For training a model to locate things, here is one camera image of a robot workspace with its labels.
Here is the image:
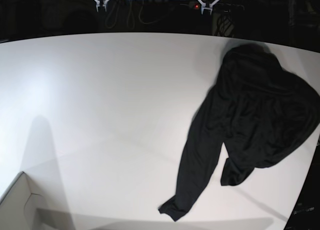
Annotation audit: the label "black power strip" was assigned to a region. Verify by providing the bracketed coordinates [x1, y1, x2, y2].
[187, 1, 245, 12]

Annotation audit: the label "white cardboard box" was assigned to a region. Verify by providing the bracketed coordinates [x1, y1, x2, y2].
[0, 172, 50, 230]

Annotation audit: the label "black long-sleeve t-shirt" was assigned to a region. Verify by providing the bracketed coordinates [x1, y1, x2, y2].
[158, 44, 320, 221]

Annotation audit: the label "tangled cables on floor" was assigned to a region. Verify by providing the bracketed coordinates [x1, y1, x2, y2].
[104, 0, 176, 30]

